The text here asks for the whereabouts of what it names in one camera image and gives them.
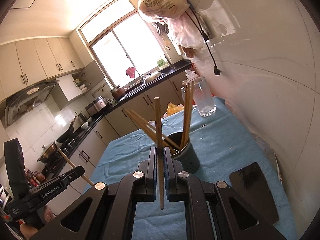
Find wooden chopstick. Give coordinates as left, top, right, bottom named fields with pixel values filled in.
left=181, top=83, right=189, bottom=148
left=185, top=81, right=194, bottom=145
left=124, top=108, right=173, bottom=153
left=128, top=109, right=181, bottom=151
left=181, top=83, right=190, bottom=147

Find lower kitchen cabinets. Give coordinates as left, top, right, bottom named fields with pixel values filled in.
left=47, top=73, right=193, bottom=215

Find kitchen window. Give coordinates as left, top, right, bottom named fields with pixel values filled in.
left=79, top=0, right=168, bottom=87

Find left human hand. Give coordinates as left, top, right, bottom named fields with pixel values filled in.
left=20, top=205, right=55, bottom=239

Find condiment bottles group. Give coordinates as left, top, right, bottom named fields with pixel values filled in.
left=24, top=168, right=46, bottom=187

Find dark teal chopstick holder cup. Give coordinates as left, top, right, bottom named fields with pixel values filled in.
left=168, top=132, right=200, bottom=174

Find steel pot with lid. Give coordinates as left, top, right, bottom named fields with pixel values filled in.
left=37, top=141, right=58, bottom=164

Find blue table cloth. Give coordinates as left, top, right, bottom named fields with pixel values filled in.
left=91, top=98, right=297, bottom=239

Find black smartphone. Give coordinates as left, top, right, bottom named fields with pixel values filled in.
left=229, top=162, right=279, bottom=225

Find yellow plastic bag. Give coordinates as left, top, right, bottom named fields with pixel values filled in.
left=167, top=102, right=184, bottom=116

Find black wok on stove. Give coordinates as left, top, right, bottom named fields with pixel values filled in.
left=56, top=116, right=76, bottom=144

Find white bowl on counter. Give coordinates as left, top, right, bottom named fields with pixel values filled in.
left=80, top=122, right=89, bottom=129

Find glass beer mug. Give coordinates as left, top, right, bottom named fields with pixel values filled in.
left=181, top=76, right=216, bottom=117

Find electric kettle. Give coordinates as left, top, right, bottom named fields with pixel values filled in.
left=78, top=113, right=88, bottom=124

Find silver rice cooker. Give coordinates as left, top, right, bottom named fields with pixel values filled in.
left=86, top=96, right=108, bottom=116

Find black range hood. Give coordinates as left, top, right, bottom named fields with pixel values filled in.
left=4, top=80, right=59, bottom=128

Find brown clay pot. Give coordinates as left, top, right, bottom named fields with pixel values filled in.
left=110, top=85, right=126, bottom=101

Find pink cloth at window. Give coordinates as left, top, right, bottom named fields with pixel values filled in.
left=125, top=67, right=136, bottom=79

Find pink translucent hanging bag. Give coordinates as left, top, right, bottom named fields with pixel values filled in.
left=167, top=12, right=204, bottom=50

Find large hanging plastic bag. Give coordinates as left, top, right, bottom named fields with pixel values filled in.
left=138, top=0, right=189, bottom=22

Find black power cable with plug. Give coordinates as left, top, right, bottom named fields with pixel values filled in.
left=186, top=6, right=222, bottom=77

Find upper wall cabinets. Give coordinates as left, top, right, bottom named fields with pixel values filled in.
left=1, top=37, right=84, bottom=101

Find wall utensil rack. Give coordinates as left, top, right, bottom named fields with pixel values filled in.
left=153, top=21, right=169, bottom=36

